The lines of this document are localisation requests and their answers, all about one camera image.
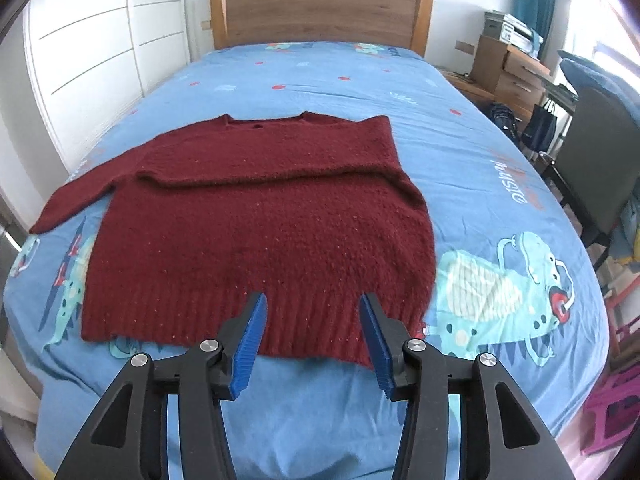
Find dark red knitted sweater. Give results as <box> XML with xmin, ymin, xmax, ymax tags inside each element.
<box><xmin>29</xmin><ymin>114</ymin><xmax>438</xmax><ymax>372</ymax></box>

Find wooden nightstand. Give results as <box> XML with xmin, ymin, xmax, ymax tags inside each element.
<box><xmin>440</xmin><ymin>67</ymin><xmax>496</xmax><ymax>106</ymax></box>

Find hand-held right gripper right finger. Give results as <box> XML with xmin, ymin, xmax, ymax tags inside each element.
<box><xmin>359</xmin><ymin>292</ymin><xmax>576</xmax><ymax>480</ymax></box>

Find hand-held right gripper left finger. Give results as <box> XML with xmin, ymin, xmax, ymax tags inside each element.
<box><xmin>54</xmin><ymin>292</ymin><xmax>268</xmax><ymax>480</ymax></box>

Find blue cloth on chair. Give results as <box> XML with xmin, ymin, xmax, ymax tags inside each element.
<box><xmin>557</xmin><ymin>50</ymin><xmax>640</xmax><ymax>126</ymax></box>

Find wooden headboard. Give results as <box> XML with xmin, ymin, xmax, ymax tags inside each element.
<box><xmin>210</xmin><ymin>0</ymin><xmax>433</xmax><ymax>58</ymax></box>

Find dark grey chair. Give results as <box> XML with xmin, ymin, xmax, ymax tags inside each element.
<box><xmin>542</xmin><ymin>82</ymin><xmax>640</xmax><ymax>251</ymax></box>

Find white wardrobe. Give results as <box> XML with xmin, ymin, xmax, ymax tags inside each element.
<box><xmin>22</xmin><ymin>0</ymin><xmax>193</xmax><ymax>181</ymax></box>

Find cardboard box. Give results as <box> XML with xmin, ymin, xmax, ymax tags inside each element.
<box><xmin>472</xmin><ymin>35</ymin><xmax>511</xmax><ymax>93</ymax></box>

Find blue printed bed sheet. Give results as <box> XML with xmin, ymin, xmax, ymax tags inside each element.
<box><xmin>2</xmin><ymin>42</ymin><xmax>608</xmax><ymax>480</ymax></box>

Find teal curtain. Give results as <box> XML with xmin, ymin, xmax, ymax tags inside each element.
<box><xmin>512</xmin><ymin>0</ymin><xmax>558</xmax><ymax>51</ymax></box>

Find cardboard boxes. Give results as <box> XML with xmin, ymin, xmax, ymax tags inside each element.
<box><xmin>495</xmin><ymin>45</ymin><xmax>553</xmax><ymax>118</ymax></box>

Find black bag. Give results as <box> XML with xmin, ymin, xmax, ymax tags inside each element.
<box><xmin>520</xmin><ymin>102</ymin><xmax>558</xmax><ymax>153</ymax></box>

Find pink plastic stool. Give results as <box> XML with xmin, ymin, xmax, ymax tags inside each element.
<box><xmin>582</xmin><ymin>327</ymin><xmax>640</xmax><ymax>456</ymax></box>

